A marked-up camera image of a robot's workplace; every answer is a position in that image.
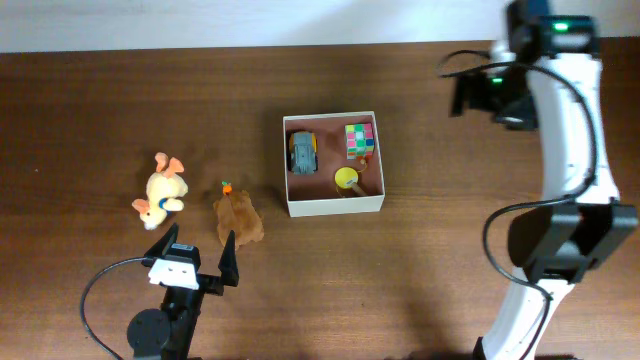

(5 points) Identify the cream plush bunny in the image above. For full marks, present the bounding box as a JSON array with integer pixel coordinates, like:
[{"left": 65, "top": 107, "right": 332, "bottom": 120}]
[{"left": 132, "top": 152, "right": 188, "bottom": 230}]

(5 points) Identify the brown plush toy with carrot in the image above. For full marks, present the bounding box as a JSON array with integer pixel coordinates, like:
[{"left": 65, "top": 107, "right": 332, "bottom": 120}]
[{"left": 213, "top": 182, "right": 264, "bottom": 250}]

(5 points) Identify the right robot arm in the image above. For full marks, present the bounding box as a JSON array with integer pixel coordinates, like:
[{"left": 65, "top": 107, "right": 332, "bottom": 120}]
[{"left": 451, "top": 0, "right": 639, "bottom": 359}]

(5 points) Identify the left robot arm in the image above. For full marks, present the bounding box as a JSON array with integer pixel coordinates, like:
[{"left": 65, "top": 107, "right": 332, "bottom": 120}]
[{"left": 127, "top": 224, "right": 239, "bottom": 359}]

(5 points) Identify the yellow wooden rattle drum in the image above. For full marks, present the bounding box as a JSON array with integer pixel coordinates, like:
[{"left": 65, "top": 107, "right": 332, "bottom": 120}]
[{"left": 334, "top": 158, "right": 368, "bottom": 198}]

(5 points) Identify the left black cable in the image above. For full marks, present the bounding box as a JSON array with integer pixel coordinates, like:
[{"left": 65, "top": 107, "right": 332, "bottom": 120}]
[{"left": 79, "top": 256, "right": 151, "bottom": 360}]

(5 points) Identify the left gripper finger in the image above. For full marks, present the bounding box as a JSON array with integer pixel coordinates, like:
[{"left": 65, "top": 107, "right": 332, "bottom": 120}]
[
  {"left": 142, "top": 223, "right": 179, "bottom": 267},
  {"left": 218, "top": 230, "right": 239, "bottom": 287}
]

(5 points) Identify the white cardboard box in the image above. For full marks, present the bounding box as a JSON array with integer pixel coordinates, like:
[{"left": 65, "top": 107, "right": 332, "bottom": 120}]
[{"left": 282, "top": 111, "right": 385, "bottom": 217}]

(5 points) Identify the yellow grey toy truck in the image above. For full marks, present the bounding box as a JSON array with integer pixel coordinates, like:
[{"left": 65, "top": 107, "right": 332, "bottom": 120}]
[{"left": 289, "top": 131, "right": 318, "bottom": 175}]

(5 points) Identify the colourful puzzle cube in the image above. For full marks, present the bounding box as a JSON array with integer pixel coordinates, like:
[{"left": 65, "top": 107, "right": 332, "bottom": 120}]
[{"left": 344, "top": 123, "right": 375, "bottom": 160}]

